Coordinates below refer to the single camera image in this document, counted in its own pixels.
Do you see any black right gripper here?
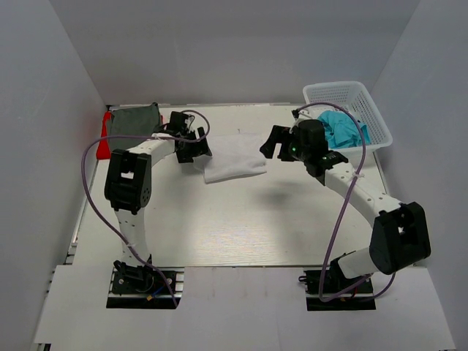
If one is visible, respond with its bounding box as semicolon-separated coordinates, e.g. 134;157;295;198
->
260;126;311;163

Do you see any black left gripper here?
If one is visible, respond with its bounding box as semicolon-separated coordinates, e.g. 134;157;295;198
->
177;127;212;163

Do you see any white t shirt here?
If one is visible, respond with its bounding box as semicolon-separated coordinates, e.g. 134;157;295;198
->
193;133;267;184

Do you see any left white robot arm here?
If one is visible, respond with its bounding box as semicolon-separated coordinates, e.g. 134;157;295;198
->
104;110;212;292

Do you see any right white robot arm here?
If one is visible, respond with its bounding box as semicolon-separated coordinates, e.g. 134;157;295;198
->
260;119;431;292

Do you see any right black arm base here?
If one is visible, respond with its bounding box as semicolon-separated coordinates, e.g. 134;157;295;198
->
298;268;377;312

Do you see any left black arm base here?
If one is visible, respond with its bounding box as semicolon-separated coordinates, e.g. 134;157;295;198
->
106;260;184;310

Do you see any teal crumpled t shirt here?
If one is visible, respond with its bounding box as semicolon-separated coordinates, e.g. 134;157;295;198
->
317;110;362;149

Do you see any folded grey t shirt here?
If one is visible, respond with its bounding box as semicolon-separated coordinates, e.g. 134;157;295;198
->
106;102;162;136

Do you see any white plastic basket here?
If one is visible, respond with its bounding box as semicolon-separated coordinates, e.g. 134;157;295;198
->
301;81;393;154

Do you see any folded red t shirt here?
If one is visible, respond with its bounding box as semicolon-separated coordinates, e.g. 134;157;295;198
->
96;111;112;160

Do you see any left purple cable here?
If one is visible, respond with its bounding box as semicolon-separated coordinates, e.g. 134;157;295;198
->
80;109;211;308

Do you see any purple cable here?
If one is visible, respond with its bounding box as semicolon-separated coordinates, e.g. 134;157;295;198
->
80;109;211;308
291;102;396;303

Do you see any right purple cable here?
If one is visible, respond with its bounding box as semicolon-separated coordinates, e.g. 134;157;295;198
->
291;102;396;303

